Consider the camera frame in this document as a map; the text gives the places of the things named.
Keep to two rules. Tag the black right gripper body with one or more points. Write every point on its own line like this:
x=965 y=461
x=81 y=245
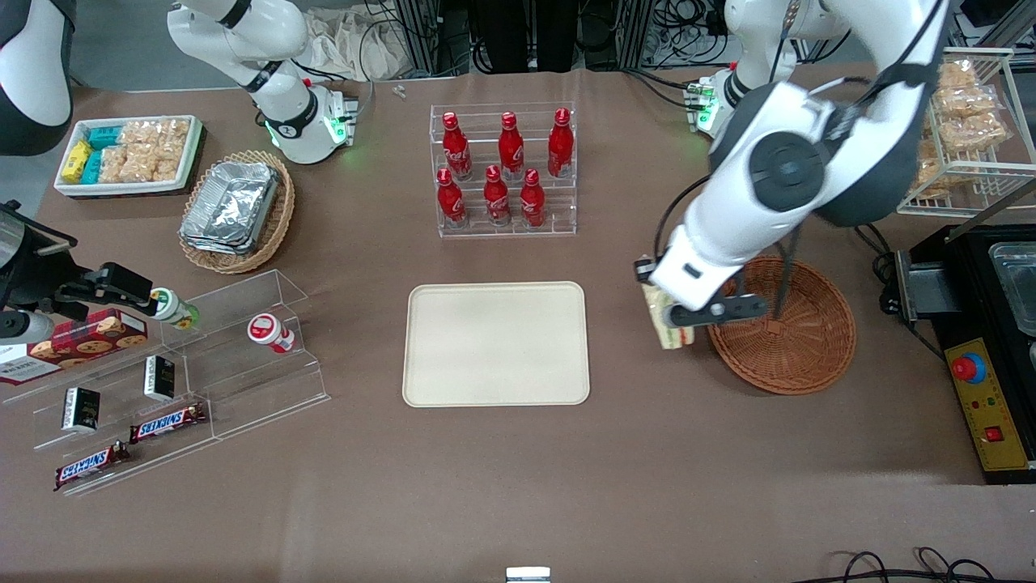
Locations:
x=42 y=279

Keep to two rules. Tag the triangular sandwich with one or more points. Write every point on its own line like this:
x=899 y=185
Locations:
x=672 y=336

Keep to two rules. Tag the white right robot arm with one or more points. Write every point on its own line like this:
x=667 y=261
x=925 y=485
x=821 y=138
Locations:
x=293 y=121

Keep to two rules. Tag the brown round wicker basket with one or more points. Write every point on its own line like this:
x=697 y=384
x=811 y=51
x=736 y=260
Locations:
x=809 y=348

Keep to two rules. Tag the light oval wicker basket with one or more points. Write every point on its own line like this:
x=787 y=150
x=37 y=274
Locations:
x=279 y=219

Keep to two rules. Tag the beige plastic tray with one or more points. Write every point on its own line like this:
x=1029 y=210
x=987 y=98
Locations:
x=495 y=344

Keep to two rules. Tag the green capped yogurt bottle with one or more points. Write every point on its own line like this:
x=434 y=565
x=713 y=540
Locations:
x=171 y=308

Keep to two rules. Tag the red chocolate cookie box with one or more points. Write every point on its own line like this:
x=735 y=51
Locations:
x=81 y=340

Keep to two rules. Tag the small black carton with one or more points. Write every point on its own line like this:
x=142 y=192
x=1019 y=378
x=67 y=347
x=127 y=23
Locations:
x=81 y=409
x=159 y=378

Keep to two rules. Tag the silver foil container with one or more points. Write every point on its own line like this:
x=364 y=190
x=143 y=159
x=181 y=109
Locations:
x=214 y=247
x=235 y=198

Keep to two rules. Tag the clear rice cracker packet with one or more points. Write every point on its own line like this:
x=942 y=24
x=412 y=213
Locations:
x=168 y=158
x=150 y=131
x=113 y=164
x=139 y=163

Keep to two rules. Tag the teal snack packet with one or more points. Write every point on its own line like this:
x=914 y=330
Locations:
x=92 y=167
x=105 y=137

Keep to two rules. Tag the yellow snack packet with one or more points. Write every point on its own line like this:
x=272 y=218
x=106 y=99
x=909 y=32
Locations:
x=76 y=160

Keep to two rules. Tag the brown snickers bar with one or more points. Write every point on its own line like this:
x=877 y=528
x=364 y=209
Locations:
x=89 y=465
x=166 y=423

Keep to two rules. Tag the white rectangular snack bin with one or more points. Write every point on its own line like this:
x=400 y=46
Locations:
x=190 y=158

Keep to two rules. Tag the clear acrylic stepped shelf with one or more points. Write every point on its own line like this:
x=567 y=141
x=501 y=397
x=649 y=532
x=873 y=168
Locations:
x=243 y=380

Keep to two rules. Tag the red capped yogurt bottle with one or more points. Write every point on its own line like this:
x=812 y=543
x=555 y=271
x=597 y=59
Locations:
x=269 y=330

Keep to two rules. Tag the clear acrylic bottle rack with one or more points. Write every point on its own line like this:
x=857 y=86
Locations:
x=558 y=214

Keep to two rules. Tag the red cola bottle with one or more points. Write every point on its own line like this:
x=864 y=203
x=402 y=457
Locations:
x=451 y=202
x=560 y=146
x=497 y=201
x=532 y=202
x=456 y=150
x=511 y=150

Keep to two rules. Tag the black appliance box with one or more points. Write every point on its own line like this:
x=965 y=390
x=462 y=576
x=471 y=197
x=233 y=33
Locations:
x=963 y=283

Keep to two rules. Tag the clear fried snack packet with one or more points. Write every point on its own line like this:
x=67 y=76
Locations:
x=929 y=174
x=975 y=136
x=957 y=74
x=970 y=105

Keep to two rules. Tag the red emergency stop button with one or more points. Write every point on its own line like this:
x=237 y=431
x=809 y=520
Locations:
x=967 y=368

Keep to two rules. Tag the yellow control panel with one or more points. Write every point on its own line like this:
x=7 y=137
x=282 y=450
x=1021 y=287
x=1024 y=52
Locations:
x=991 y=413

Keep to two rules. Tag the clear glass container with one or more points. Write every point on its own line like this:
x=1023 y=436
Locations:
x=1016 y=283

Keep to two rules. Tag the crumpled beige cloth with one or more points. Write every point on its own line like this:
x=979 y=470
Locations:
x=348 y=44

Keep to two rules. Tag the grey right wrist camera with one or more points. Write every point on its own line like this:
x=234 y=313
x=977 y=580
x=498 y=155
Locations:
x=24 y=326

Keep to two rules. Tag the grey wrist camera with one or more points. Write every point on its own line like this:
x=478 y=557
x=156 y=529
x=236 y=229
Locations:
x=644 y=269
x=24 y=326

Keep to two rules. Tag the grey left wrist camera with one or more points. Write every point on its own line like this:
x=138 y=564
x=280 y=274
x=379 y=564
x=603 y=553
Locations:
x=644 y=269

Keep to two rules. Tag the silver metal bracket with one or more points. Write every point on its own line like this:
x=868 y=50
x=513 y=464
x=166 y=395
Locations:
x=528 y=575

